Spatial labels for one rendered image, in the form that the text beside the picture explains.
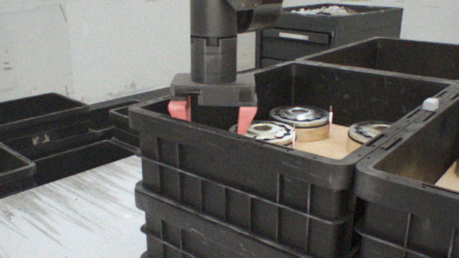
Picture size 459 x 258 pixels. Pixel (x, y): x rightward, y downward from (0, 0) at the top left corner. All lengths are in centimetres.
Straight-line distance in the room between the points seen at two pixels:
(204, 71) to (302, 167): 19
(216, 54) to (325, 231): 24
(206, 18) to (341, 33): 155
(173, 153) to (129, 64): 336
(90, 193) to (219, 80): 43
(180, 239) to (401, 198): 30
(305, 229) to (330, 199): 5
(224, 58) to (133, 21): 335
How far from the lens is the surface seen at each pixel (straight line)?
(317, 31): 211
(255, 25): 61
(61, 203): 90
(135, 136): 169
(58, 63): 360
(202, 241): 59
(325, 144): 76
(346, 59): 108
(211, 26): 56
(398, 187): 41
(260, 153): 47
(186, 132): 53
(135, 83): 397
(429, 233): 43
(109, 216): 83
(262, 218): 51
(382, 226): 45
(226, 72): 57
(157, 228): 65
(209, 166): 54
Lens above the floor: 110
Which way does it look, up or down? 19 degrees down
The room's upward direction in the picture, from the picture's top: straight up
